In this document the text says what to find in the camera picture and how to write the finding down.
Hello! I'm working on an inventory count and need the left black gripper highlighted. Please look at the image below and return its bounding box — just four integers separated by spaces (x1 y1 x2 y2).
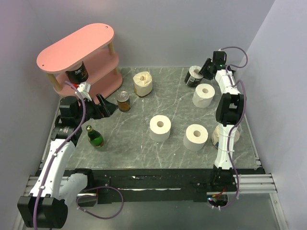
75 93 118 125

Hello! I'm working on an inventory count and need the black paper roll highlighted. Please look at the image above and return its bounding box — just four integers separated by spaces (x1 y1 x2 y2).
65 62 89 84

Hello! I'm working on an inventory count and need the white paper roll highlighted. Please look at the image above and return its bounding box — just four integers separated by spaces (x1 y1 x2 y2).
192 83 215 108
183 124 208 151
149 115 171 142

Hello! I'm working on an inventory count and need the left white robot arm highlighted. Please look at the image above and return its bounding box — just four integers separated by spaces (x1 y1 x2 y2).
17 94 118 229

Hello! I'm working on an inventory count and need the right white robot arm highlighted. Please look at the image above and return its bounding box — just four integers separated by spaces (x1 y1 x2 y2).
199 50 246 191

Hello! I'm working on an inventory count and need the pink three-tier shelf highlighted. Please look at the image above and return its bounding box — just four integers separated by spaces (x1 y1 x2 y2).
36 23 123 103

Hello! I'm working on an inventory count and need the food tin can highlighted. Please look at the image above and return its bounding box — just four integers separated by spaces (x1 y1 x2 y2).
116 91 130 112

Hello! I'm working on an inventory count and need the green glass bottle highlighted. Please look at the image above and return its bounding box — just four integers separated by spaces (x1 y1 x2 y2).
86 125 104 148

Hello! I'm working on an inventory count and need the beige wrapped paper roll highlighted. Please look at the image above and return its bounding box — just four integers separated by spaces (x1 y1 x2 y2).
133 71 153 97

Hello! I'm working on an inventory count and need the printed wrapped paper roll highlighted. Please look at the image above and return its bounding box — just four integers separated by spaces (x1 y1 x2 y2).
211 126 240 149

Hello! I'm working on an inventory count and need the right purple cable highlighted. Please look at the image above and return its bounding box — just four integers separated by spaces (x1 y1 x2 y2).
211 46 249 210

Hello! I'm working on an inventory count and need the purple cable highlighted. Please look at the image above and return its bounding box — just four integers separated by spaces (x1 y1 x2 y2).
32 81 124 230
211 46 249 210

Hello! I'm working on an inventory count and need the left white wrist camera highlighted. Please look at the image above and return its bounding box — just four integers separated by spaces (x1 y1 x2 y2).
71 82 92 101

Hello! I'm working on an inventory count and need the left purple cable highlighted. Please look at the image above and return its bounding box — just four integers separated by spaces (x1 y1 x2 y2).
32 81 124 230

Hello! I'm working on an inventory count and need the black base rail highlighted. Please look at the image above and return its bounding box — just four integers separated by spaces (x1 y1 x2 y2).
35 169 264 205

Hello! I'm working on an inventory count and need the aluminium frame rail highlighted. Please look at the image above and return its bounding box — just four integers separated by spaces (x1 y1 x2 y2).
26 148 279 199

